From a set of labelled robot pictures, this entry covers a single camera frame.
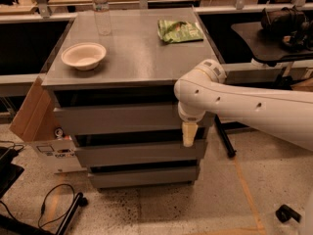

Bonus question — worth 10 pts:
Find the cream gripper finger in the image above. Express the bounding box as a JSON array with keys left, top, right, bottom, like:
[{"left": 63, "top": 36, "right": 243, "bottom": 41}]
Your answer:
[{"left": 182, "top": 121, "right": 198, "bottom": 147}]

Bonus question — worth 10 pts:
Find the grey top drawer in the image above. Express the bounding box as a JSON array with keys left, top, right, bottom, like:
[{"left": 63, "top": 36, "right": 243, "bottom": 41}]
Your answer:
[{"left": 52, "top": 101, "right": 216, "bottom": 136}]

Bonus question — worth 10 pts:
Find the grey drawer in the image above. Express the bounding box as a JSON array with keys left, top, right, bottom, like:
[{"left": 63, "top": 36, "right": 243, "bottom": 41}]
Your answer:
[
  {"left": 75, "top": 139, "right": 206, "bottom": 167},
  {"left": 88, "top": 165, "right": 200, "bottom": 189},
  {"left": 52, "top": 101, "right": 216, "bottom": 136}
]

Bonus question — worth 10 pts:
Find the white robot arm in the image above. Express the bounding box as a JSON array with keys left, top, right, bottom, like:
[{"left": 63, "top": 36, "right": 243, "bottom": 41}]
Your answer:
[{"left": 174, "top": 59, "right": 313, "bottom": 151}]

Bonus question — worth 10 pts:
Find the grey middle drawer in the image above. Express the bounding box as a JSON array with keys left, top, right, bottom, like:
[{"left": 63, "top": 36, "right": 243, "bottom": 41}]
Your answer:
[{"left": 75, "top": 139, "right": 206, "bottom": 167}]

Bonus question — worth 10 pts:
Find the grey bottom drawer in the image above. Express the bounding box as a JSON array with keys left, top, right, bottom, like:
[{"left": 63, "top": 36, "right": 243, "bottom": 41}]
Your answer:
[{"left": 88, "top": 165, "right": 200, "bottom": 189}]

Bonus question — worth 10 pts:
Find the grey drawer cabinet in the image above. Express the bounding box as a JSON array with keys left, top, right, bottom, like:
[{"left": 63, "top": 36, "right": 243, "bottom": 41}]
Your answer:
[{"left": 41, "top": 7, "right": 227, "bottom": 192}]

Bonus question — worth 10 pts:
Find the green chip bag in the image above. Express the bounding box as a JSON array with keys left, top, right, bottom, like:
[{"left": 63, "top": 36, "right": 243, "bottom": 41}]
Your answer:
[{"left": 157, "top": 20, "right": 203, "bottom": 44}]

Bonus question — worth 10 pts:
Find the white paper bowl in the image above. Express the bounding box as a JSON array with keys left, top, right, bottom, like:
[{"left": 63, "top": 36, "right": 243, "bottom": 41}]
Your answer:
[{"left": 62, "top": 42, "right": 107, "bottom": 71}]

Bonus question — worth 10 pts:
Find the black caster leg right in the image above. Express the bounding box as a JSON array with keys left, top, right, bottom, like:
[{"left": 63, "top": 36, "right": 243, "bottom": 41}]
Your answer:
[{"left": 275, "top": 205, "right": 301, "bottom": 223}]

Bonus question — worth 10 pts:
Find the black stand leg left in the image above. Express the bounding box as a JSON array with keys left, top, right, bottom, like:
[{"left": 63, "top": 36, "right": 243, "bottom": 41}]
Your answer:
[{"left": 55, "top": 192, "right": 88, "bottom": 235}]

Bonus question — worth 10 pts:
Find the black bag on chair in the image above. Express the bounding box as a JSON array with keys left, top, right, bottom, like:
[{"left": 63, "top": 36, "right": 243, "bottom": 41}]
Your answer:
[{"left": 261, "top": 7, "right": 313, "bottom": 51}]

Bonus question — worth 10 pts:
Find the cardboard box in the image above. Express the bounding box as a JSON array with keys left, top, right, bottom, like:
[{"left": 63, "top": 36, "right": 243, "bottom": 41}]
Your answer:
[{"left": 10, "top": 77, "right": 84, "bottom": 173}]

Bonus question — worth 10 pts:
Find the clear plastic water bottle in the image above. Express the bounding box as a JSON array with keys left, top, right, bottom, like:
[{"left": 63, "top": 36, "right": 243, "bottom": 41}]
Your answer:
[{"left": 92, "top": 0, "right": 112, "bottom": 35}]

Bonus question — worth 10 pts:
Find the black equipment at left edge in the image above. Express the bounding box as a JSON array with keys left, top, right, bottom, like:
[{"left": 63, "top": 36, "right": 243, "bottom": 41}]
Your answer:
[{"left": 0, "top": 147, "right": 23, "bottom": 198}]

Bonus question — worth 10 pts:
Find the black cable on floor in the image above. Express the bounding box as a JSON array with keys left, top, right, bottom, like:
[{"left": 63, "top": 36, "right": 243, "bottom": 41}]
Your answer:
[{"left": 37, "top": 183, "right": 76, "bottom": 230}]

